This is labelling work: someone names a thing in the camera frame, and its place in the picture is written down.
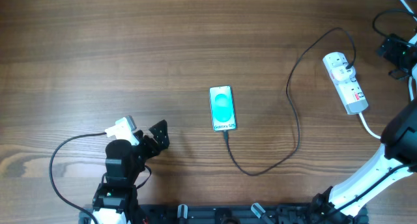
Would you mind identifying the black USB charging cable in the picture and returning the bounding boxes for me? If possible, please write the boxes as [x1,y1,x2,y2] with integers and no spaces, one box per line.
[223,27,356,177]

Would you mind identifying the blue Galaxy S25 smartphone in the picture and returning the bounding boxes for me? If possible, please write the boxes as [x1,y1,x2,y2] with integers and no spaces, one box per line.
[209,85,237,132]

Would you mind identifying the white power strip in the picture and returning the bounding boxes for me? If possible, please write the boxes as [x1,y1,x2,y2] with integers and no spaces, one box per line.
[323,52,369,115]

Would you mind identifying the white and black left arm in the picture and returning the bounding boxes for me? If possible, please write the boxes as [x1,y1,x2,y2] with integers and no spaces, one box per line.
[91,116,169,223]

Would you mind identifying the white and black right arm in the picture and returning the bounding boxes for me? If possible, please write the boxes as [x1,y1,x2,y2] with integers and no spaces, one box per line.
[305,51,416,223]

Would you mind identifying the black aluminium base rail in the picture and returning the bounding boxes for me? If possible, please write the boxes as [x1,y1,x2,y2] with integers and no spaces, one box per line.
[78,203,369,224]

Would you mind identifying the white USB wall charger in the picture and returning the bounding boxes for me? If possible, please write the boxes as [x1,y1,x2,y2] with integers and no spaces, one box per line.
[329,66,356,84]

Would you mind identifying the white power strip cord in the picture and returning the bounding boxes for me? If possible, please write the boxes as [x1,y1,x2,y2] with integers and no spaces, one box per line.
[358,77,416,140]

